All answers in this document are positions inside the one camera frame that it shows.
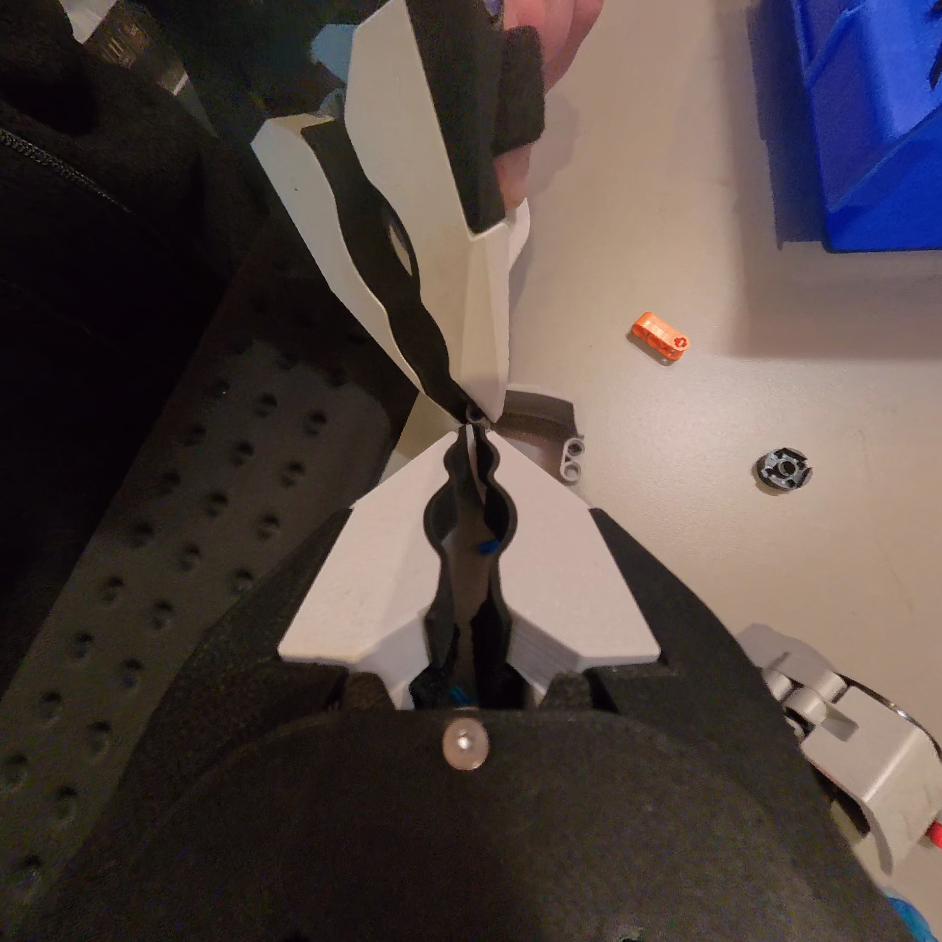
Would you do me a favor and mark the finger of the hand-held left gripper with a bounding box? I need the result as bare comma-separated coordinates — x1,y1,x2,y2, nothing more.
250,112,478,422
344,0,532,422

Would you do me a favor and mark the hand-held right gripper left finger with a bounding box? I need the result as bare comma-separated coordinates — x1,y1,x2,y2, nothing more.
277,430,472,707

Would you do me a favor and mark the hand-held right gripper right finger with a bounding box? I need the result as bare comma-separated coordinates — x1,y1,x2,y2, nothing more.
474,429,663,696

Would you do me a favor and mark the grey curved panel block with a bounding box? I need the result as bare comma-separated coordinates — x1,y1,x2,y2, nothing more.
467,392,586,481

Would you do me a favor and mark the grey block module orange part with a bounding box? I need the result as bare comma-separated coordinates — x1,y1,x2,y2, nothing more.
736,624,942,877

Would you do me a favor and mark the person's left hand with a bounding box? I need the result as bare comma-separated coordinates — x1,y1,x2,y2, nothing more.
492,0,606,212

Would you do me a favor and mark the small black round block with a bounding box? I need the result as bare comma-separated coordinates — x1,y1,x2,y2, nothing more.
757,446,815,493

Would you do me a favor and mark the small orange block pin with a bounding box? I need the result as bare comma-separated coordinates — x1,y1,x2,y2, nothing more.
630,311,690,363

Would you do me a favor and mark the blue plastic bin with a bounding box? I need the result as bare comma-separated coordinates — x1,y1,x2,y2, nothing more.
751,0,942,253

